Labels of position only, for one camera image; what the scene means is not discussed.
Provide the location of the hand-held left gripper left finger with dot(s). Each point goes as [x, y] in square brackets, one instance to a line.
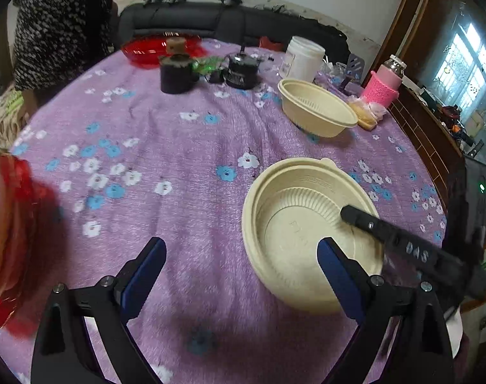
[145, 280]

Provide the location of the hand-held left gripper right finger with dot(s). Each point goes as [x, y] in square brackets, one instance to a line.
[339, 284]

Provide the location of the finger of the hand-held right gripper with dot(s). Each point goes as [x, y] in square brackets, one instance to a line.
[395, 238]

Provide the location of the large beige plastic bowl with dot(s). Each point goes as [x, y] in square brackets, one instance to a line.
[291, 244]

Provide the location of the red round object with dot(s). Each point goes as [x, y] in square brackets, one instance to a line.
[451, 112]

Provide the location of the plastic bag of food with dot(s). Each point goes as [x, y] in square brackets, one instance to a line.
[367, 116]

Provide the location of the purple floral tablecloth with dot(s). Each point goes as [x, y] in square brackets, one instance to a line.
[167, 148]

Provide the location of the pink thermos with knitted sleeve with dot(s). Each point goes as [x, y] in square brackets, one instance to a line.
[381, 88]

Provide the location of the slotted metal phone stand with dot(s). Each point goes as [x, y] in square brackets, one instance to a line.
[355, 66]

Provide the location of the clear plastic container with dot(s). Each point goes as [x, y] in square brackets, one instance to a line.
[333, 70]

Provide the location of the white plastic jar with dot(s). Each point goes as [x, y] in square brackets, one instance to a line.
[301, 60]

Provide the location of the black jar with cork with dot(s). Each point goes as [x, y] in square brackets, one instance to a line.
[177, 76]

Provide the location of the green wrapper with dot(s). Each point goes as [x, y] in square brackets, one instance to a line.
[207, 64]

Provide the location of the red glass bowl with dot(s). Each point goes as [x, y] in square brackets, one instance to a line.
[143, 52]

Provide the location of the black sofa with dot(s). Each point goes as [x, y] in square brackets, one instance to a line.
[211, 20]

